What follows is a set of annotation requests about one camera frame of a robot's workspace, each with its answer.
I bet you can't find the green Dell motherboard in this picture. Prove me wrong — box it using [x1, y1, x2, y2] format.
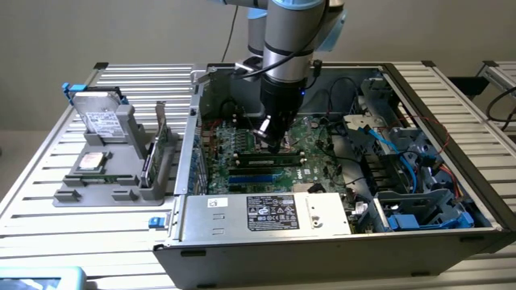
[205, 115, 353, 196]

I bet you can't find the grey parts rack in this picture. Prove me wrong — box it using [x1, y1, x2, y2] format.
[53, 104, 183, 208]

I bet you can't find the blue disk bracket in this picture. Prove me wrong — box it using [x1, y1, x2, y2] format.
[62, 82, 89, 106]

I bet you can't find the silver chipset heatsink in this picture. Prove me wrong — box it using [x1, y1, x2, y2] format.
[295, 183, 325, 195]

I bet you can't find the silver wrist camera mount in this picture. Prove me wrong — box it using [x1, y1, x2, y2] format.
[234, 57, 267, 81]

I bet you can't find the CPU socket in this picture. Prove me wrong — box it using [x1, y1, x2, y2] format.
[246, 129, 298, 152]

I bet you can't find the blue case latch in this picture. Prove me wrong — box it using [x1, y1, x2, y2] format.
[147, 215, 169, 231]

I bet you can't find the black expansion slot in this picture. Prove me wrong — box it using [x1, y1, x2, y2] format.
[229, 167, 277, 177]

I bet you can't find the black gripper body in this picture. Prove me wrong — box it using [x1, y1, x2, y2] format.
[259, 76, 307, 152]

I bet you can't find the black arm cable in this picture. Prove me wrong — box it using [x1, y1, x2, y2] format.
[230, 0, 330, 80]

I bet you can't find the teal plastic box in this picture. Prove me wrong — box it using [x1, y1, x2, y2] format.
[0, 265, 89, 290]

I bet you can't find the grey metal disk bay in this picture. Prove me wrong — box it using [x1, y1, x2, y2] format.
[345, 77, 479, 233]

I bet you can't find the installed black RAM stick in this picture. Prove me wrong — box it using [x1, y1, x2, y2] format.
[235, 153, 305, 167]

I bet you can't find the metal slat side table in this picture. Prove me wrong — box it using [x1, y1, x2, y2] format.
[475, 60, 516, 89]

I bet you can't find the blue expansion slot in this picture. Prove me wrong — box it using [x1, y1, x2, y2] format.
[229, 174, 273, 184]

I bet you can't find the blue disk caddy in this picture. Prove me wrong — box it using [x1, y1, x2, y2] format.
[382, 210, 474, 232]

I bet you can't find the thin black hanging cable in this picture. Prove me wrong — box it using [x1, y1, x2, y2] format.
[221, 2, 241, 63]

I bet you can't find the green graphics card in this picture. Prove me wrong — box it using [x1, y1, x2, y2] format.
[141, 100, 171, 187]

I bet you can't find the silver hard disk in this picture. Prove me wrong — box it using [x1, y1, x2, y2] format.
[73, 89, 127, 139]

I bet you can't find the green RAM stick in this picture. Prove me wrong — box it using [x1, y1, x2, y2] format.
[79, 175, 123, 184]

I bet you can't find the silver CPU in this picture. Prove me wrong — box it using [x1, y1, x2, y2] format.
[77, 152, 114, 175]

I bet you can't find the thick black cable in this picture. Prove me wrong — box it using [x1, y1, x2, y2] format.
[487, 87, 516, 131]

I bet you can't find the red wire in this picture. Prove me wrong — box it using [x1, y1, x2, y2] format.
[403, 115, 453, 155]

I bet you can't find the blue disk wire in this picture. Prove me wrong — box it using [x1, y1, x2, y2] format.
[354, 123, 431, 196]

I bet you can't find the silver power supply unit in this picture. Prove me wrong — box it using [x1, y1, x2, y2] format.
[177, 193, 353, 243]

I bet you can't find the black looped case wire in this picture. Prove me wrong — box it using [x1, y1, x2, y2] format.
[327, 77, 359, 119]

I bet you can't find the open grey PC case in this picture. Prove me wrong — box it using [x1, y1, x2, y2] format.
[153, 62, 516, 288]

